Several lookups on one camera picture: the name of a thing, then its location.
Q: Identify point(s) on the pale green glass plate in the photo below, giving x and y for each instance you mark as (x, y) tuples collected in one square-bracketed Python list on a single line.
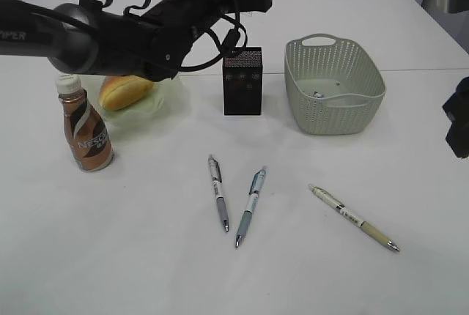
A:
[(167, 91)]

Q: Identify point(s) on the pale green plastic basket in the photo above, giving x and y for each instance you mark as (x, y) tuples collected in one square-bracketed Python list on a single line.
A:
[(341, 70)]

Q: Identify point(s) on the brown coffee drink bottle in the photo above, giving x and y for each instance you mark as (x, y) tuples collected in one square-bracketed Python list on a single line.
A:
[(84, 129)]

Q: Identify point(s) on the blue grey pen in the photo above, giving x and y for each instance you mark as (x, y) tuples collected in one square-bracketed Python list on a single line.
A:
[(253, 196)]

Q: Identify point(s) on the black mesh pen holder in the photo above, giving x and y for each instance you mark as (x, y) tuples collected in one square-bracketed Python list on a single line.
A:
[(242, 83)]

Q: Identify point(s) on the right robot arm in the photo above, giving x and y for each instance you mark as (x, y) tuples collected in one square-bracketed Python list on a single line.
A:
[(456, 109)]

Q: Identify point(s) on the yellow bread loaf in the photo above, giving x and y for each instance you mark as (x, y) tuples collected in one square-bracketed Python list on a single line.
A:
[(118, 92)]

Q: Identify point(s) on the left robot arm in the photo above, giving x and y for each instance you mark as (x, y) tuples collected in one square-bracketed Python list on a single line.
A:
[(152, 41)]

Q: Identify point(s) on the grey grip pen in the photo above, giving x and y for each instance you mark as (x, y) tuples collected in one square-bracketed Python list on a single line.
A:
[(216, 178)]

